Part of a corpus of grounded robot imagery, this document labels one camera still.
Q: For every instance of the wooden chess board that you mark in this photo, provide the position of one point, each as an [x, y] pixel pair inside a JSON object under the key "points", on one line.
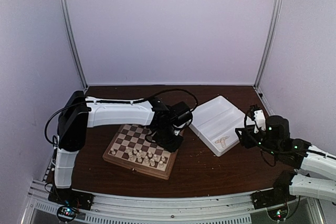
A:
{"points": [[130, 150]]}

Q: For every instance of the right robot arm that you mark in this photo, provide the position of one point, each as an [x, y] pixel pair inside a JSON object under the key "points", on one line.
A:
{"points": [[313, 173]]}

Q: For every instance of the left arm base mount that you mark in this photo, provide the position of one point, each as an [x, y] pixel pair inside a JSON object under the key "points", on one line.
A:
{"points": [[72, 198]]}

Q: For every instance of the front aluminium rail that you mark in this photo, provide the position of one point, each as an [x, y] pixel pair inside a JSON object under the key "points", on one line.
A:
{"points": [[234, 208]]}

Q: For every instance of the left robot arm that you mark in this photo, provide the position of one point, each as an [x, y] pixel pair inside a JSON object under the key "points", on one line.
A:
{"points": [[163, 122]]}

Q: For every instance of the right aluminium frame post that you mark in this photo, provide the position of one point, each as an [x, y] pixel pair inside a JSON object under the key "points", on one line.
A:
{"points": [[269, 41]]}

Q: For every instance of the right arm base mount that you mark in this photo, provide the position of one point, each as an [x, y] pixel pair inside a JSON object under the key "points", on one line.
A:
{"points": [[279, 194]]}

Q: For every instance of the white tall piece carried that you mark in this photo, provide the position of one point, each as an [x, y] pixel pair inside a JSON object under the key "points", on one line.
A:
{"points": [[139, 156]]}

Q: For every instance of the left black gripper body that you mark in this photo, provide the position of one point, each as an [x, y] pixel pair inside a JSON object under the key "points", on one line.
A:
{"points": [[165, 139]]}

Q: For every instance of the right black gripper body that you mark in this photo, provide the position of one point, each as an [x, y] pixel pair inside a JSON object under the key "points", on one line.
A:
{"points": [[265, 144]]}

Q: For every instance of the white rook corner piece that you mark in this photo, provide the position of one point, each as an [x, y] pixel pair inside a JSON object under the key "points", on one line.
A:
{"points": [[113, 152]]}

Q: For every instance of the pile of white chess pieces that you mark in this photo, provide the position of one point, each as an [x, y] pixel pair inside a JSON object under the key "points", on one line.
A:
{"points": [[222, 141]]}

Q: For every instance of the white plastic tray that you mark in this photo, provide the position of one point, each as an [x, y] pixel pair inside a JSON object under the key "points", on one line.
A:
{"points": [[214, 119]]}

